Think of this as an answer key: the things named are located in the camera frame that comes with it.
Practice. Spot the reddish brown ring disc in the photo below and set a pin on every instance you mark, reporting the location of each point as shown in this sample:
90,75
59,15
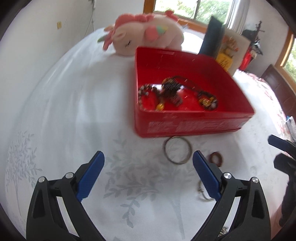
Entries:
216,158

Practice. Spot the red tin box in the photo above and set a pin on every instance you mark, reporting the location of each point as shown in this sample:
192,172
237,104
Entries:
212,102

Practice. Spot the silver hoop bangle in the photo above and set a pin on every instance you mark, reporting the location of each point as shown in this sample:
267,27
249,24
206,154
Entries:
202,190

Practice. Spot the wooden framed window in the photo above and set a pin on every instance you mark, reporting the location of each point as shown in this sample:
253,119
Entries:
195,14

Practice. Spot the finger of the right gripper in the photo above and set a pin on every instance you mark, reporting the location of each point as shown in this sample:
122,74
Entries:
285,164
284,145

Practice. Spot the pink unicorn plush toy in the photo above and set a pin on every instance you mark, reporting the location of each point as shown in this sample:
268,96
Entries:
143,30

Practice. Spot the white wall bracket pipe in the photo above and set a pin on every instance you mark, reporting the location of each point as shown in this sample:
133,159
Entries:
91,21

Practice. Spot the dark wooden headboard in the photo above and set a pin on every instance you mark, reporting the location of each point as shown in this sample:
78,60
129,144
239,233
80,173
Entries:
281,89

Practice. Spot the yellow wall socket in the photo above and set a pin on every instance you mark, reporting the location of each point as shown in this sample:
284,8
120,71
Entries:
59,25

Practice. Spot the pink floral bedspread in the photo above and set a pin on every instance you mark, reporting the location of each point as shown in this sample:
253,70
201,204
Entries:
269,118

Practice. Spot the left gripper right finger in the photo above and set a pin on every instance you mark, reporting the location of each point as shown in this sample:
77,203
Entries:
251,220

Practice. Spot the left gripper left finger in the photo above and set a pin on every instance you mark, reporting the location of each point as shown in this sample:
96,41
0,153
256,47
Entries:
45,220

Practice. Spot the open standing book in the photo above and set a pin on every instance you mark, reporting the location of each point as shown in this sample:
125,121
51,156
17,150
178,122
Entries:
225,46

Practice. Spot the thin dark bangle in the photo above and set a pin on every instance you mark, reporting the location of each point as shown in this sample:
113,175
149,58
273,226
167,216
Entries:
177,150

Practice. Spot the white curtain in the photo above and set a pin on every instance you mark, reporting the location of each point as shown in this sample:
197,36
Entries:
237,15

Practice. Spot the white bed sheet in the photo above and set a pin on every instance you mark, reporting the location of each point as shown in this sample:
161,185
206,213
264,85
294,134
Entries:
85,104

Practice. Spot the coat rack with clothes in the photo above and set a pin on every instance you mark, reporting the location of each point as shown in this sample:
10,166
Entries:
254,49

